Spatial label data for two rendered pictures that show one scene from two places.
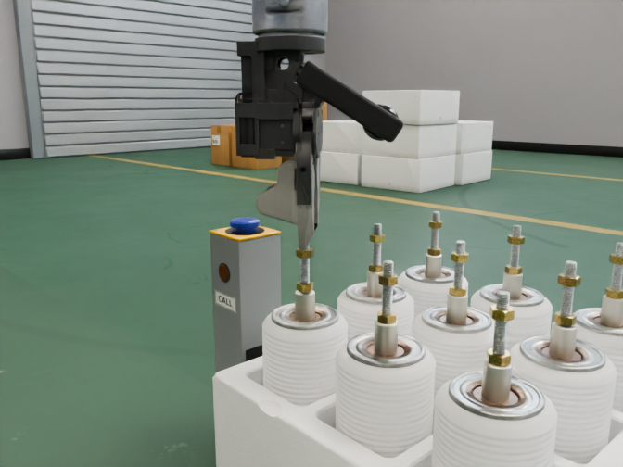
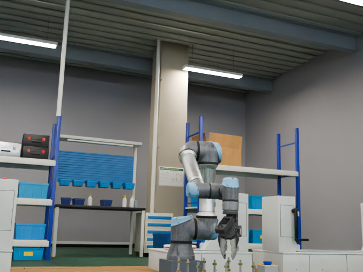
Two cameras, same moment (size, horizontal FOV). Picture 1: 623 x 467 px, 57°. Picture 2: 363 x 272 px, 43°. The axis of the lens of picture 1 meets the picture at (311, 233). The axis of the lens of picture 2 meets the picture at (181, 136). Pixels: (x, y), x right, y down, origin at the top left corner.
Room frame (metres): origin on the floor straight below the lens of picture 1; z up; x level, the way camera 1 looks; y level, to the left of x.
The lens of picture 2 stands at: (1.24, -2.02, 0.47)
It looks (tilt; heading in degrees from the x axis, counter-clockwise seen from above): 11 degrees up; 113
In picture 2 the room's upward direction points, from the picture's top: 2 degrees clockwise
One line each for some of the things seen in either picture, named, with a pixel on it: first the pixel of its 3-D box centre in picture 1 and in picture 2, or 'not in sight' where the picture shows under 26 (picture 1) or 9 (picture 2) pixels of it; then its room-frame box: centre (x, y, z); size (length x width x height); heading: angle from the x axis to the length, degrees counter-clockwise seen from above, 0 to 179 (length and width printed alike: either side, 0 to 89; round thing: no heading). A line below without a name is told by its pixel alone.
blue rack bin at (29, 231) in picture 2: not in sight; (29, 231); (-3.14, 2.98, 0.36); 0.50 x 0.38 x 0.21; 135
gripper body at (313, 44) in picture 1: (283, 100); (230, 224); (0.61, 0.03, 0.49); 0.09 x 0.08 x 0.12; 84
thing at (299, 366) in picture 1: (305, 391); not in sight; (0.60, 0.01, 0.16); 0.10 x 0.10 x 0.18
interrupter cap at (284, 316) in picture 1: (305, 316); not in sight; (0.60, 0.01, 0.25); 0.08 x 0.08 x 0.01
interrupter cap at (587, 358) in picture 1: (561, 353); not in sight; (0.51, -0.24, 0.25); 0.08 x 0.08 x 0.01
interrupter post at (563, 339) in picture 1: (563, 340); not in sight; (0.51, -0.24, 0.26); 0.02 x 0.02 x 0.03
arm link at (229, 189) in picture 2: not in sight; (230, 189); (0.60, 0.02, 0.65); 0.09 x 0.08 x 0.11; 126
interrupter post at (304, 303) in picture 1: (305, 305); not in sight; (0.60, 0.01, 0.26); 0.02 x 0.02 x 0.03
